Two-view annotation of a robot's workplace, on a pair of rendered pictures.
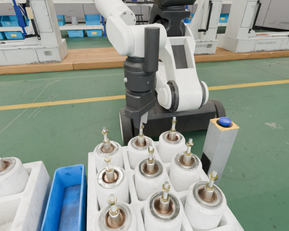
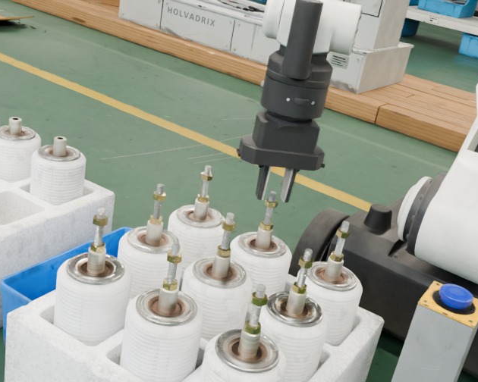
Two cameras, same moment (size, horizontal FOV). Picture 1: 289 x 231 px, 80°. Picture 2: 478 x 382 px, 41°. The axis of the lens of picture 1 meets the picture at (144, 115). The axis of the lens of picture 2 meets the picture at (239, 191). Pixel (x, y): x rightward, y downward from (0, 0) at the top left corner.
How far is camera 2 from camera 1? 0.58 m
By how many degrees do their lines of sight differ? 38
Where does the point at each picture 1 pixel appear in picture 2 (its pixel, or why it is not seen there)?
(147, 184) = (188, 285)
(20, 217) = (25, 223)
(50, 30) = (373, 12)
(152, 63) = (290, 58)
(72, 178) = not seen: hidden behind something
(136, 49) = (282, 29)
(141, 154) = (239, 257)
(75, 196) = not seen: hidden behind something
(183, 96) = (437, 217)
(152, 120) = (375, 267)
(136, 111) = (253, 147)
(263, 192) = not seen: outside the picture
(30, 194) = (58, 213)
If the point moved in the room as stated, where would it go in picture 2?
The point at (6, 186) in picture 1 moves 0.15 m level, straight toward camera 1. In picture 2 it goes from (45, 180) to (27, 219)
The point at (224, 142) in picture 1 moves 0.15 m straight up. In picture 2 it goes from (424, 347) to (462, 241)
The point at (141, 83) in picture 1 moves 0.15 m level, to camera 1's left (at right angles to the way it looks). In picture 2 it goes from (275, 95) to (203, 64)
